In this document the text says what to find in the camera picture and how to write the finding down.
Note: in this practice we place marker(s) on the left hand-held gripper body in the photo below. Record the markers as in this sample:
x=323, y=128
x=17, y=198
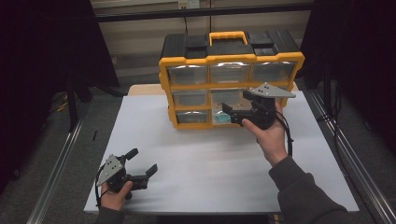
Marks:
x=115, y=175

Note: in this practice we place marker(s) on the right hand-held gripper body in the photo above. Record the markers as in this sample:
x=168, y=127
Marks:
x=263, y=112

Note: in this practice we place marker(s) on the teal binder clip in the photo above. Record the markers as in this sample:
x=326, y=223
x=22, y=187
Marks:
x=221, y=118

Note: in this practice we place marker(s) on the clear plastic drawer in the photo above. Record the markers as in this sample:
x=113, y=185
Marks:
x=218, y=99

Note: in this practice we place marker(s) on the person's left hand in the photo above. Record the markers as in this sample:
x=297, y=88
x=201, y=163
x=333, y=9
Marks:
x=112, y=200

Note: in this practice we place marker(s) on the person's right hand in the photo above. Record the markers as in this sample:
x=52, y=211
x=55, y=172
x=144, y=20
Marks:
x=271, y=140

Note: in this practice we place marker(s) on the small black floor item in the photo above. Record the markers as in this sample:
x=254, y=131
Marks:
x=95, y=135

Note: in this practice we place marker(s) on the yellow black drawer organizer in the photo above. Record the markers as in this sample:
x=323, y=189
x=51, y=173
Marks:
x=230, y=49

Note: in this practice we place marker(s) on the set of clear organizer drawers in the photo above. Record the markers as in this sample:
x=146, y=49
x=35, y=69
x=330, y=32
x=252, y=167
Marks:
x=188, y=74

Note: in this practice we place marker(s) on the black metal stand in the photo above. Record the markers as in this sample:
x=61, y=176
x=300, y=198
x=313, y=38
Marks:
x=71, y=102

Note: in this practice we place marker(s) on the black horizontal bar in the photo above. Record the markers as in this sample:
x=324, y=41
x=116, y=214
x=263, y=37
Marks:
x=155, y=15

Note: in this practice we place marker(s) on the black curtain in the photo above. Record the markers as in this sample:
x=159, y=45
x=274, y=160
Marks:
x=31, y=62
x=367, y=46

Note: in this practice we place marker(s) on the aluminium floor rail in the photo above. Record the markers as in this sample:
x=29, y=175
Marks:
x=369, y=189
x=57, y=174

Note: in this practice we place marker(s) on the white wall outlet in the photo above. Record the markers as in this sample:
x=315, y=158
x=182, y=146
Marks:
x=188, y=3

